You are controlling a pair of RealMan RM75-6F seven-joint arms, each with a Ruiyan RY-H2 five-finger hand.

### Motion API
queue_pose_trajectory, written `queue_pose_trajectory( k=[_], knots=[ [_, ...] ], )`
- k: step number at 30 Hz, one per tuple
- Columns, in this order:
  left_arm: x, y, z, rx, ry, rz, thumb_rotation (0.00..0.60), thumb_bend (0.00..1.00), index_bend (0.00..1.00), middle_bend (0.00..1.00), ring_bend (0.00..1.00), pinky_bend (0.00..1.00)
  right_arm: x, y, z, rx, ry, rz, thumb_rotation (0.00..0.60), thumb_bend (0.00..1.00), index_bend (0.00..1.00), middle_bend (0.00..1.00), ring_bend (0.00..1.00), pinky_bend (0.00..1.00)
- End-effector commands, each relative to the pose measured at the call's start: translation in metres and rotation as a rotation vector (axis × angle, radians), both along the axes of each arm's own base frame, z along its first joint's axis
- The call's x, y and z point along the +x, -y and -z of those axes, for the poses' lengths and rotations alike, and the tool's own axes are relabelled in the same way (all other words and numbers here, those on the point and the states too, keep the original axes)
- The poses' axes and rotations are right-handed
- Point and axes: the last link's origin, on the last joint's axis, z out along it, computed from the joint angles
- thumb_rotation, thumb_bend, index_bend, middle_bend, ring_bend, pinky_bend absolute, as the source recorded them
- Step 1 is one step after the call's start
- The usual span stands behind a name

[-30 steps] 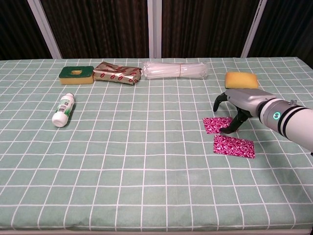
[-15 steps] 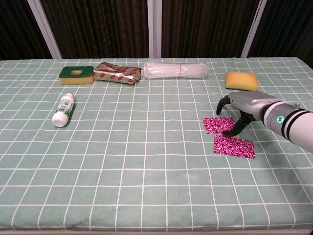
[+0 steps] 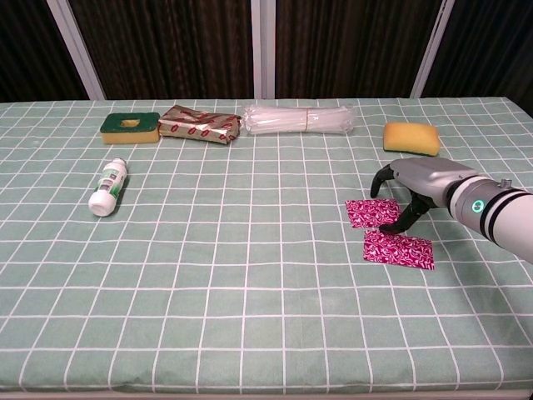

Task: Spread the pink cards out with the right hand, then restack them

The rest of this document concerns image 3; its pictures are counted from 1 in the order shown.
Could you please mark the white frame post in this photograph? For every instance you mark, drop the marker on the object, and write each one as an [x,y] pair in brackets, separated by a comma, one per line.
[77,50]
[431,50]
[263,48]

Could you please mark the clear bag of white straws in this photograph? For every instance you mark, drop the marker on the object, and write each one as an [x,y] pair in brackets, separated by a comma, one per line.
[291,121]

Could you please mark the green yellow sponge with hole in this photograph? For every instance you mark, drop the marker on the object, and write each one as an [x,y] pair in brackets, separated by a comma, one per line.
[129,133]

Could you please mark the green grid tablecloth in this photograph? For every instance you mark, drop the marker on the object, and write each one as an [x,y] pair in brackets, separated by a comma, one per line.
[250,300]

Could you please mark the dark brown curtain panel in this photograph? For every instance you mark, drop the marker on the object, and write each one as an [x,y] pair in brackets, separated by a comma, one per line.
[166,46]
[350,46]
[33,50]
[487,46]

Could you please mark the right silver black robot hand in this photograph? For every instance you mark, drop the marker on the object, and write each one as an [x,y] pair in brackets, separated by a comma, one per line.
[424,179]

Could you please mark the gold red foil package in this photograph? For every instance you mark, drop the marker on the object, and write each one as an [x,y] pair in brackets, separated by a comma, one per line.
[195,125]

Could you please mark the pink patterned packet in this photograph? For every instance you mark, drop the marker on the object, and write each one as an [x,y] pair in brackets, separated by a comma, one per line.
[370,213]
[391,250]

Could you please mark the white bottle green label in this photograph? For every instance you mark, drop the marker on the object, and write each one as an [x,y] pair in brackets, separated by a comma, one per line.
[106,189]

